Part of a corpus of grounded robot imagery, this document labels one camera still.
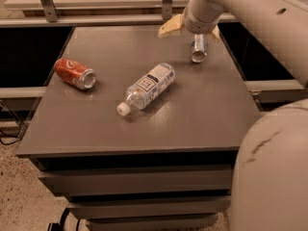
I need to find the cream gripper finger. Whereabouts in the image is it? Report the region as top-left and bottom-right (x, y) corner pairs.
(158, 14), (184, 39)
(211, 26), (220, 42)

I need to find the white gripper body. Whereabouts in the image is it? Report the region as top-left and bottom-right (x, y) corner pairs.
(183, 0), (224, 34)

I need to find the silver blue redbull can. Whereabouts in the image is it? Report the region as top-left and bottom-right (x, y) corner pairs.
(191, 34), (207, 64)

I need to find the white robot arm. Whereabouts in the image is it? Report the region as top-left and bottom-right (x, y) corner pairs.
(158, 0), (308, 231)

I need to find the red coca-cola can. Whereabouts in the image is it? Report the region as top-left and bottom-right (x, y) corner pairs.
(54, 58), (96, 90)

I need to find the clear plastic water bottle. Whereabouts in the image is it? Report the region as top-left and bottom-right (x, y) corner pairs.
(116, 63), (175, 116)

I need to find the grey drawer cabinet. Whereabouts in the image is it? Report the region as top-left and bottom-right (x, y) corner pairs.
(17, 26), (260, 231)

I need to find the metal glass railing frame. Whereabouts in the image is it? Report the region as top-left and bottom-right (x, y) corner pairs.
(0, 0), (239, 29)

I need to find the black floor cable left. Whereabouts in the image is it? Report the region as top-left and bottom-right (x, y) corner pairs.
(0, 99), (25, 146)

